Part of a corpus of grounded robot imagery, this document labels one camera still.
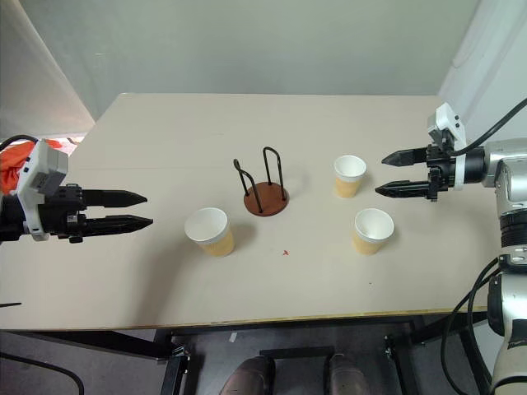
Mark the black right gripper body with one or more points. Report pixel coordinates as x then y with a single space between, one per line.
442 173

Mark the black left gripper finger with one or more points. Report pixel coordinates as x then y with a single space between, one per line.
115 224
115 199

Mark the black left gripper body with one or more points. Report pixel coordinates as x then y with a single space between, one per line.
57 210

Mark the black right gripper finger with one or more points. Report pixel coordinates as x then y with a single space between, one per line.
407 158
407 189

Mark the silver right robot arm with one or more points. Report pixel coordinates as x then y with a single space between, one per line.
510 164

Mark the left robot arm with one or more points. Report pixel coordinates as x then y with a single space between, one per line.
8 226

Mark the tan paper cup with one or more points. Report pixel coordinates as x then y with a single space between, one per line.
220 244
366 246
346 189

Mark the orange cloth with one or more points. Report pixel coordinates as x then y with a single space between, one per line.
8 168

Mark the thin black rod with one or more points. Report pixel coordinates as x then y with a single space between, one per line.
10 305

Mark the white tape scrap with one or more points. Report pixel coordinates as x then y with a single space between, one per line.
233 337

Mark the dark rounded shape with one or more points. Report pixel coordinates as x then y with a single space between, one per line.
348 376
249 376

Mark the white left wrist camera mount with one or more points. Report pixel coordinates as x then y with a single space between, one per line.
45 168

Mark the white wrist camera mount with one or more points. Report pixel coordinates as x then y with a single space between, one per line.
450 121
45 168

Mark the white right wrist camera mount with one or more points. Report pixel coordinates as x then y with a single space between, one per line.
450 121

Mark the black metal table frame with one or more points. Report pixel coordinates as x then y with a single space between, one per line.
173 366

